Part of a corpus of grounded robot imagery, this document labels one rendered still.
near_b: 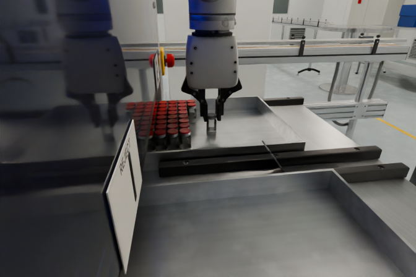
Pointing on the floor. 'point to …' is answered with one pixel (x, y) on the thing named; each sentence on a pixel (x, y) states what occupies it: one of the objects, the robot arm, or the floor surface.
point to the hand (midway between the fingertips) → (211, 109)
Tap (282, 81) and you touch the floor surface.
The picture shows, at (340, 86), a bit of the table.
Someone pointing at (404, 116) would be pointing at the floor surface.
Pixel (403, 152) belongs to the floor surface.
